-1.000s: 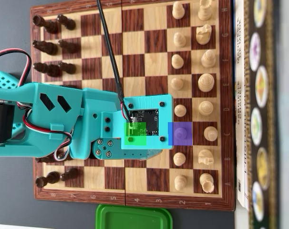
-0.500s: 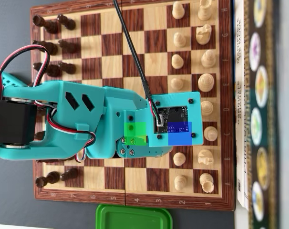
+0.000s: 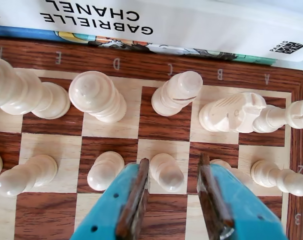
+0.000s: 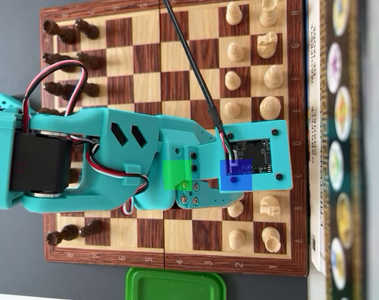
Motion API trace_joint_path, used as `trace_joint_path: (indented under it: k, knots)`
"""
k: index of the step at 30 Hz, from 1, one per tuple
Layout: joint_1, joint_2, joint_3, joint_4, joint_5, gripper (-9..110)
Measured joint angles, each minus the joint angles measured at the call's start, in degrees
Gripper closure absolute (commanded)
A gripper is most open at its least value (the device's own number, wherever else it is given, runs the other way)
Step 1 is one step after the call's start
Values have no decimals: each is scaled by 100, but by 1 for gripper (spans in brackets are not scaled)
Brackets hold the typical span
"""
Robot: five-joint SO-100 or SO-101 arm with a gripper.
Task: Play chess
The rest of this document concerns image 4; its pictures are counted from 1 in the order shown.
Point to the green plastic container lid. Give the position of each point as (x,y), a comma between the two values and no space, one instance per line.
(177,284)

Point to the wooden folding chessboard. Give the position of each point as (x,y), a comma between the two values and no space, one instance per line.
(145,62)

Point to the white book with QR code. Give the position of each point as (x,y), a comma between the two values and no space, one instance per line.
(314,250)

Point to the light wooden king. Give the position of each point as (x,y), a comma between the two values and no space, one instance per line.
(270,107)

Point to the dark wooden king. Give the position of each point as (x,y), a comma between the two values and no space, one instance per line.
(48,111)

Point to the light wooden pawn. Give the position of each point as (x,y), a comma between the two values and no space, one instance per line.
(237,239)
(232,81)
(232,110)
(235,210)
(235,53)
(234,15)

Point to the dark wooden knight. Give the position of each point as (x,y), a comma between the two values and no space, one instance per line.
(52,57)

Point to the dark grey table mat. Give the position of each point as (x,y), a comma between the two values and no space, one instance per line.
(14,47)

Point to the grey Obama book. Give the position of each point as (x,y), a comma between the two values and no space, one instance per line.
(378,156)

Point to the light wooden bishop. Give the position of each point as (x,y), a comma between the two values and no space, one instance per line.
(273,77)

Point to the light wooden knight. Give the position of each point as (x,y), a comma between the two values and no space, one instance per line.
(269,205)
(266,45)

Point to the dark wooden bishop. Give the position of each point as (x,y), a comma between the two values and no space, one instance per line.
(56,89)

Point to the light wooden rook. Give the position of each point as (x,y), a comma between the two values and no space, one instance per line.
(270,239)
(268,15)

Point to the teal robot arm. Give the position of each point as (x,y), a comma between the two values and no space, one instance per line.
(108,162)

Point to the dark wooden pawn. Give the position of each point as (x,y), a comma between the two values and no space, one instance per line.
(93,228)
(89,30)
(94,90)
(94,62)

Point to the white art history book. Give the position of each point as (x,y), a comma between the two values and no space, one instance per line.
(323,264)

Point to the dark wooden rook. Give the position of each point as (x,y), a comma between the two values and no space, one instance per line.
(66,34)
(67,232)

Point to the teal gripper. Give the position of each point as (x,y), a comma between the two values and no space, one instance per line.
(172,153)

